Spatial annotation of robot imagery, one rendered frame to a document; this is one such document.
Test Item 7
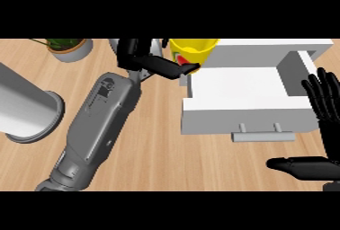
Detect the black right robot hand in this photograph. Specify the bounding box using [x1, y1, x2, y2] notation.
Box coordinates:
[266, 66, 340, 181]

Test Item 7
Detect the grey drawer handle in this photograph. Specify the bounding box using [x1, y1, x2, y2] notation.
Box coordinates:
[230, 122, 297, 143]

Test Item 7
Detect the grey cylindrical container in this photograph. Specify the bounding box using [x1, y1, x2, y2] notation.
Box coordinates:
[0, 62, 66, 144]

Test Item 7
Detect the white open drawer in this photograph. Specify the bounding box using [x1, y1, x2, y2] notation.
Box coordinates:
[178, 49, 320, 136]

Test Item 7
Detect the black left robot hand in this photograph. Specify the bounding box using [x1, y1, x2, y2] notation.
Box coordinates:
[115, 39, 202, 81]

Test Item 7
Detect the white cabinet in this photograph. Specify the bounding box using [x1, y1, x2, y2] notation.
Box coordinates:
[198, 39, 334, 97]

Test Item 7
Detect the potted green plant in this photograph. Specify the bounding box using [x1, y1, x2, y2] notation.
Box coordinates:
[29, 39, 94, 63]

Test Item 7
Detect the yellow cup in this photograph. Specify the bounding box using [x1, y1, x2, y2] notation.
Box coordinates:
[168, 39, 220, 73]

